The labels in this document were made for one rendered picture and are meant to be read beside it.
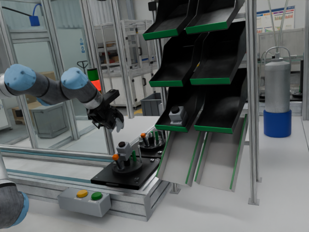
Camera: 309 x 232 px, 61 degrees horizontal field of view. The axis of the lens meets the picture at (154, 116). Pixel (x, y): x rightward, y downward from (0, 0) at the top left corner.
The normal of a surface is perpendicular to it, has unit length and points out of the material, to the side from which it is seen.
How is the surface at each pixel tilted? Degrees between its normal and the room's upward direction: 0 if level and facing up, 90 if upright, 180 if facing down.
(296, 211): 0
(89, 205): 90
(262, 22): 90
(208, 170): 45
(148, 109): 90
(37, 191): 90
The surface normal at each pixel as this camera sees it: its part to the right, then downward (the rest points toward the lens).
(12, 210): 0.94, -0.15
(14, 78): -0.33, -0.21
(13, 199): 0.78, -0.59
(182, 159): -0.49, -0.47
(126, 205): -0.41, 0.30
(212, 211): -0.12, -0.95
